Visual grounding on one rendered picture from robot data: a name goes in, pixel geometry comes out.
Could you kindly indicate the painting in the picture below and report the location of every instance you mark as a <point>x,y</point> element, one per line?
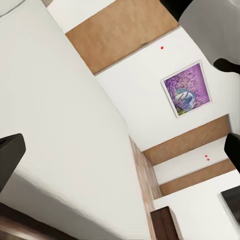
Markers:
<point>188,89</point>

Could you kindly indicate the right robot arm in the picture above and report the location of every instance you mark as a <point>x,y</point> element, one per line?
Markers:
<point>214,25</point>

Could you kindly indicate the bench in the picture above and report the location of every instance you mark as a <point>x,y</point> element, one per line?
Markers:
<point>165,224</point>

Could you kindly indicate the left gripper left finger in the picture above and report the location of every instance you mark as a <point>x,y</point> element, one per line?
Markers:
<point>12,149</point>

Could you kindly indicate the bed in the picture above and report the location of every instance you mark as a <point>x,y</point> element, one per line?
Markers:
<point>77,179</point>

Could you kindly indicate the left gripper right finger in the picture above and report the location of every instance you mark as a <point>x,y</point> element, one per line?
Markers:
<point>232,148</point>

